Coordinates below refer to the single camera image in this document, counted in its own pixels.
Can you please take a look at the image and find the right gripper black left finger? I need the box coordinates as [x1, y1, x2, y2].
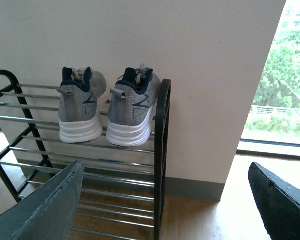
[0, 160, 84, 240]

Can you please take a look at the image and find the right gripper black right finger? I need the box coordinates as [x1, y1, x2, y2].
[248, 162, 300, 240]

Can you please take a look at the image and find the grey sneaker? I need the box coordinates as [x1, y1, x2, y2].
[57, 67, 107, 144]
[106, 64, 162, 147]

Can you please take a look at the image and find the black metal shoe rack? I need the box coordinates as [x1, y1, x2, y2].
[0, 70, 171, 240]

